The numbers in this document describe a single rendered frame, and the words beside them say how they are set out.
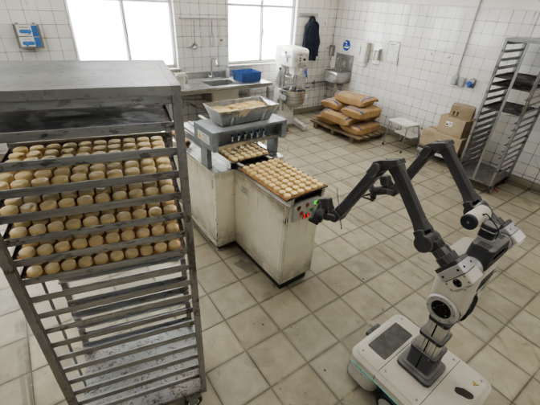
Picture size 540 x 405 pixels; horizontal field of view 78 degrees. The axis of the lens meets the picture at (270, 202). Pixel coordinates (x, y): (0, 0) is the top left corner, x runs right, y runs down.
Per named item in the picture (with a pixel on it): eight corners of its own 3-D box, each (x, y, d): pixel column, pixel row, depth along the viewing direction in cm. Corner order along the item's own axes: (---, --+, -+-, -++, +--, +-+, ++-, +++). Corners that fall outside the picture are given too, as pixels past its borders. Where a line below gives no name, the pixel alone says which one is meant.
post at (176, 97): (206, 386, 194) (179, 83, 106) (206, 391, 192) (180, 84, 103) (200, 388, 193) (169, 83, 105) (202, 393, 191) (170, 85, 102)
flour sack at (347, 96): (331, 100, 610) (333, 91, 601) (345, 97, 634) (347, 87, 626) (364, 109, 565) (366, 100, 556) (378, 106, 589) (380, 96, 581)
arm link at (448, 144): (441, 137, 166) (452, 132, 170) (419, 147, 178) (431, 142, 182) (481, 218, 163) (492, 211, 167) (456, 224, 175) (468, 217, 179)
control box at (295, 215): (290, 220, 241) (292, 204, 234) (314, 210, 254) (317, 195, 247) (293, 222, 239) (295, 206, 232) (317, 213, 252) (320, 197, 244)
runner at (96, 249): (191, 231, 139) (190, 225, 138) (192, 235, 137) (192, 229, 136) (8, 263, 118) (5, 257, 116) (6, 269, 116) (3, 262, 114)
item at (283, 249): (234, 247, 322) (233, 162, 275) (263, 235, 340) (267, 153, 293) (278, 292, 275) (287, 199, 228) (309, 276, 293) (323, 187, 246)
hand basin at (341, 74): (360, 103, 663) (371, 42, 606) (346, 105, 643) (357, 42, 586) (326, 92, 730) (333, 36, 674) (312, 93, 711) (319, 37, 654)
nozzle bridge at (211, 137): (195, 159, 290) (193, 120, 272) (263, 144, 328) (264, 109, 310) (214, 173, 267) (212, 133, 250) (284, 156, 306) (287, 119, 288)
